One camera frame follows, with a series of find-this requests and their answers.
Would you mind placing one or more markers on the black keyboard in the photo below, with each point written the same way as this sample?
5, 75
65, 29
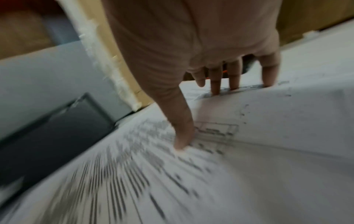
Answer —
55, 140

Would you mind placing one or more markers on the pile of printed papers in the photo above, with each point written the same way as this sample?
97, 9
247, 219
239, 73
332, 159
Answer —
249, 175

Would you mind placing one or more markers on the white table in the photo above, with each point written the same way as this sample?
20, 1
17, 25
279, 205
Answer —
326, 50

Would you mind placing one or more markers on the person's right hand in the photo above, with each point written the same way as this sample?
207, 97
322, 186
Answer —
193, 32

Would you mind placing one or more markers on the grey divider panel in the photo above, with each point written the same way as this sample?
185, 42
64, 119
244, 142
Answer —
41, 83

